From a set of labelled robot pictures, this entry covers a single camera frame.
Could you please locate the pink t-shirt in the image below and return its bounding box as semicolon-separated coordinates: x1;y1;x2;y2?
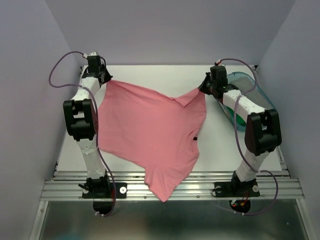
98;80;207;202

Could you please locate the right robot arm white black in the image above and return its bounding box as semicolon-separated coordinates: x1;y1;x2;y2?
198;65;282;198

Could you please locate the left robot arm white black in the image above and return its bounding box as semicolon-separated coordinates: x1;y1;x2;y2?
63;51;113;199

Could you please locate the rolled grey t-shirt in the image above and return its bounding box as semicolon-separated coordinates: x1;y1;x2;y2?
230;76;264;103

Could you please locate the blue translucent plastic bin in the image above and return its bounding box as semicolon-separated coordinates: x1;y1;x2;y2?
218;71;276;132

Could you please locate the rolled green t-shirt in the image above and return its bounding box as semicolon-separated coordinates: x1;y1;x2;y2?
226;106;246;127

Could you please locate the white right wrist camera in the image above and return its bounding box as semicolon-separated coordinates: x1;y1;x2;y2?
214;59;225;67

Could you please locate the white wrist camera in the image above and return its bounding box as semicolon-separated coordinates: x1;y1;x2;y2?
87;51;99;57
214;59;225;67

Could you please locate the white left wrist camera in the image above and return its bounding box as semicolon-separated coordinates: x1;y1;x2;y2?
87;51;99;57

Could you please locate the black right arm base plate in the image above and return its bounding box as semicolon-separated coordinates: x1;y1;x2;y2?
213;180;260;199

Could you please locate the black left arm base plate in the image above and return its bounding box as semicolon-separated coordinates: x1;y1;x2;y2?
81;182;127;200

